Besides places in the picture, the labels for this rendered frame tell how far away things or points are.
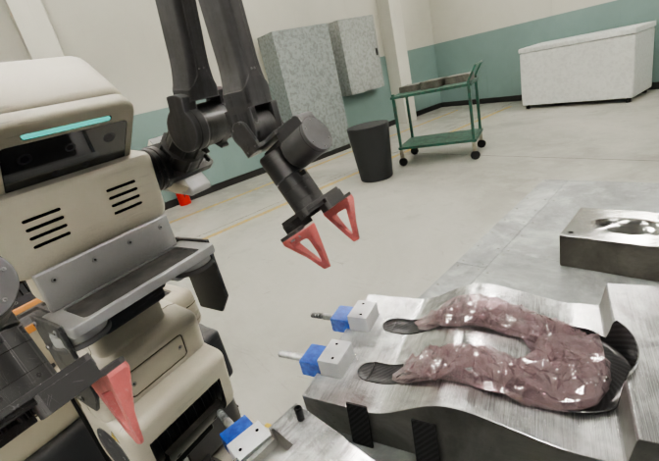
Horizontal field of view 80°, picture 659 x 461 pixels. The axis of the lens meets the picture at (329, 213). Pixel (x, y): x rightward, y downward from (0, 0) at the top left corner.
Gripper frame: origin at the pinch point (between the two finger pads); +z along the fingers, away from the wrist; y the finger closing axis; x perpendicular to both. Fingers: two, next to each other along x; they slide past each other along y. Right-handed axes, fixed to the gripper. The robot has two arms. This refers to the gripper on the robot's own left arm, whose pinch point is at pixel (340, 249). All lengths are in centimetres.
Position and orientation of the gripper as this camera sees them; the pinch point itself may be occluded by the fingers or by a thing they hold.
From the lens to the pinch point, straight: 66.1
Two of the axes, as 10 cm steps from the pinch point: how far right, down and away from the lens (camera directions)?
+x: -6.3, 4.0, 6.7
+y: 5.3, -4.0, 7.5
